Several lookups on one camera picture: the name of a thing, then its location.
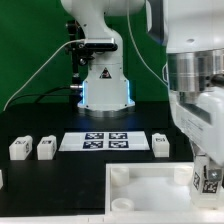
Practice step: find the white block left edge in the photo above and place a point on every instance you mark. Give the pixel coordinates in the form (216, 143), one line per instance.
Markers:
(1, 180)

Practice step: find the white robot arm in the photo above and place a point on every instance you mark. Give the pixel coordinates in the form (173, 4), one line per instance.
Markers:
(193, 33)

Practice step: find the white square tabletop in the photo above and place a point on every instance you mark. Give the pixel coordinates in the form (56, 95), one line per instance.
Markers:
(154, 187)

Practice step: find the white fiducial marker sheet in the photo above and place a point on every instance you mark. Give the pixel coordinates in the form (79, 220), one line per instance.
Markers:
(102, 141)

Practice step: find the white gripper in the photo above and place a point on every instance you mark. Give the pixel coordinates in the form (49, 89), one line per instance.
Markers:
(203, 123)

